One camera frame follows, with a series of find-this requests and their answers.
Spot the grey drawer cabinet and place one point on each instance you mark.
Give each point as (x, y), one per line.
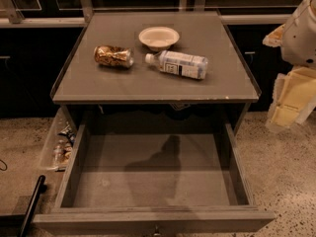
(228, 80)

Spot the clear plastic water bottle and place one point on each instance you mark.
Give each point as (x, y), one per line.
(177, 63)

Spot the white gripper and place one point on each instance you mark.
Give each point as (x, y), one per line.
(300, 37)

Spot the white paper bowl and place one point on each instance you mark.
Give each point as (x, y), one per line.
(158, 38)

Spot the black bar handle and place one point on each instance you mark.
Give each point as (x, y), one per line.
(28, 217)

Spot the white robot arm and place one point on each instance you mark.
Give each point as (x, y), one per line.
(294, 93)

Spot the crushed gold drink can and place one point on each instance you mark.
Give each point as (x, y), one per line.
(113, 56)

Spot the open grey middle drawer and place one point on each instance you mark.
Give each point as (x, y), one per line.
(143, 174)

